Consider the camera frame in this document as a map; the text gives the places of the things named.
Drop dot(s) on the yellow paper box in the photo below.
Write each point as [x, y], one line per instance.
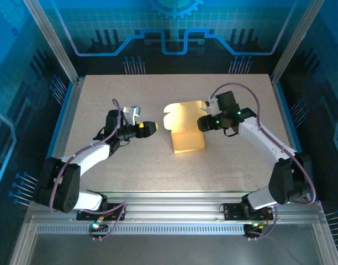
[185, 138]

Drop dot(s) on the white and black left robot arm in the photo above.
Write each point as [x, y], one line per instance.
[94, 154]

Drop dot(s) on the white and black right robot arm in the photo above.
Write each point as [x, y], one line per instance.
[257, 132]

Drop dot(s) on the small LED controller board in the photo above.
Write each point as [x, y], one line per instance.
[254, 226]
[96, 226]

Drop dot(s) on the grey metal panel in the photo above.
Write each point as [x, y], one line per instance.
[171, 248]

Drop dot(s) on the aluminium side rail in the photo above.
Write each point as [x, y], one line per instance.
[288, 132]
[63, 138]

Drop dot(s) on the aluminium mounting rail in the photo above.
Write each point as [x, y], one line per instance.
[171, 207]

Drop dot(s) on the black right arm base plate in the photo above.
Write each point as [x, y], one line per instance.
[231, 212]

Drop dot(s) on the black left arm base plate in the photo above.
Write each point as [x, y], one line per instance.
[83, 216]

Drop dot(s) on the aluminium frame post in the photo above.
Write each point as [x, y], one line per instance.
[53, 41]
[296, 41]

